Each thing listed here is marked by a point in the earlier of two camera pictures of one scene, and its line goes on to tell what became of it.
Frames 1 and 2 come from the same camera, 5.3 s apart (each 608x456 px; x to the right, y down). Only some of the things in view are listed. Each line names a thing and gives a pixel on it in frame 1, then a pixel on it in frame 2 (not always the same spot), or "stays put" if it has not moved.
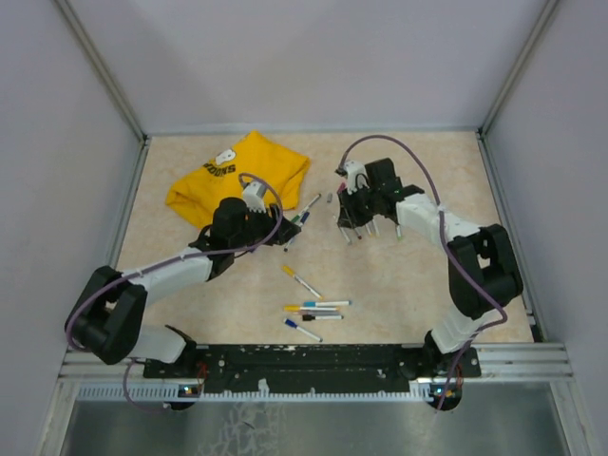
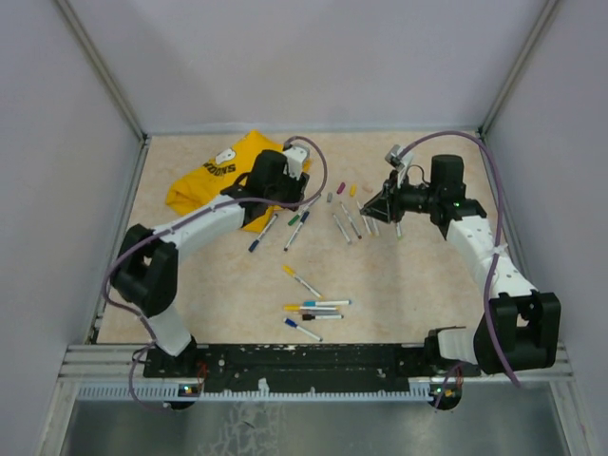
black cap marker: [309, 317] stays put
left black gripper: [287, 230] -> [297, 188]
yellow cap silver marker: [311, 309] stays put
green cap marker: [296, 218] stays put
